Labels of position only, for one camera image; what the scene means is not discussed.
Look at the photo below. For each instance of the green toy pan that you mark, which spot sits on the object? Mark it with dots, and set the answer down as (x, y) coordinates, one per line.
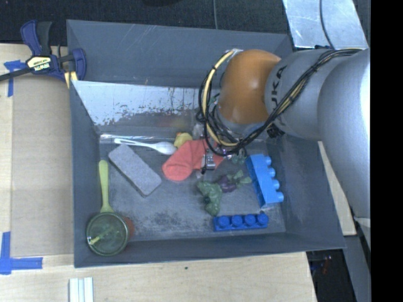
(107, 233)

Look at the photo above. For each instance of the dark blue toy brick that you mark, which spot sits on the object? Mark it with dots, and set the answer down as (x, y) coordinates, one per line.
(240, 222)

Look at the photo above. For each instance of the grey sponge block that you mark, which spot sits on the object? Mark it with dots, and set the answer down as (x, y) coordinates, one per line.
(135, 169)

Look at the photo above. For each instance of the yellow toy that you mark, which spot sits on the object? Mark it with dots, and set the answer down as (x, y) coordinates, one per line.
(182, 138)

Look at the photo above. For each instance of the light blue toy brick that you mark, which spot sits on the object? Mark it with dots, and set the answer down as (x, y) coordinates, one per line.
(266, 181)

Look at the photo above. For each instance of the red round object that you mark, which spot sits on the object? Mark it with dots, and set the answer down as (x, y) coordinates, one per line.
(130, 226)

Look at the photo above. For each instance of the green toy figure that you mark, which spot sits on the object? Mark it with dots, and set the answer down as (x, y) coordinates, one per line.
(212, 197)

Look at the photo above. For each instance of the grey metal bin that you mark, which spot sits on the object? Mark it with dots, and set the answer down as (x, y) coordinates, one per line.
(176, 58)

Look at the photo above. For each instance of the white plastic spoon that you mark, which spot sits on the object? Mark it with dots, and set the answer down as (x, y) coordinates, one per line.
(165, 147)

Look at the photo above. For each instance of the orange-red cloth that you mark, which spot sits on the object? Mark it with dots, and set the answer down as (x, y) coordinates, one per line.
(182, 164)

